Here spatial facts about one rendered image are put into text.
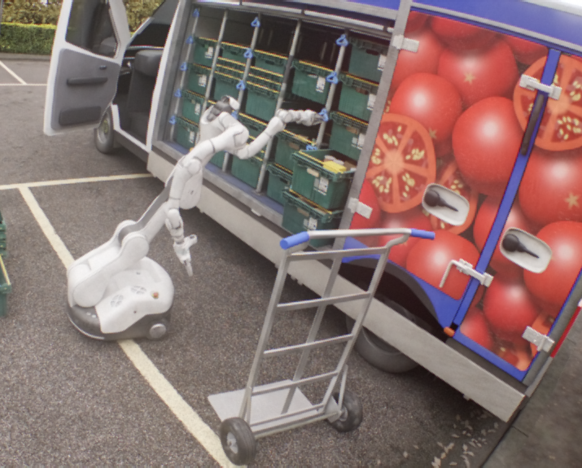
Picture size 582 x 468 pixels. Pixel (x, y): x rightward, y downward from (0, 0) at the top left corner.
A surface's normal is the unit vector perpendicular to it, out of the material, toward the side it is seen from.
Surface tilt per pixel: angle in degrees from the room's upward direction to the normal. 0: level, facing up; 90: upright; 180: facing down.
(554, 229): 90
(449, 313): 90
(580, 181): 90
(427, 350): 90
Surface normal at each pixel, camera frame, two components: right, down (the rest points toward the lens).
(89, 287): 0.52, 0.44
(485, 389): -0.71, 0.11
